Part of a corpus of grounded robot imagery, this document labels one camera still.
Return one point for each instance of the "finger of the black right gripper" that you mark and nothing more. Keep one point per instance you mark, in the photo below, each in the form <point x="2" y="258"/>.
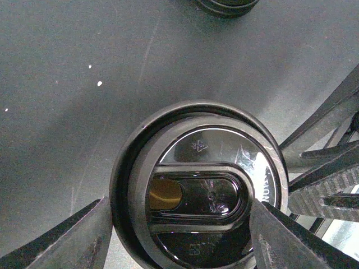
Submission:
<point x="322" y="153"/>

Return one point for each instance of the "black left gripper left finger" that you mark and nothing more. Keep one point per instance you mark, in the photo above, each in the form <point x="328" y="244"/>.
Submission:
<point x="80" y="241"/>

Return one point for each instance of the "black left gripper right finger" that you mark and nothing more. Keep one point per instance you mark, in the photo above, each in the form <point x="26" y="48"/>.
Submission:
<point x="280" y="242"/>

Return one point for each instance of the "black cup lid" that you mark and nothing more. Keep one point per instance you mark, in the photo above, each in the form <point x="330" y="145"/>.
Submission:
<point x="184" y="182"/>

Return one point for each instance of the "stack of black cup lids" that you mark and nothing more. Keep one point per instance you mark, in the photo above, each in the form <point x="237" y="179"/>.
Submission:
<point x="227" y="9"/>

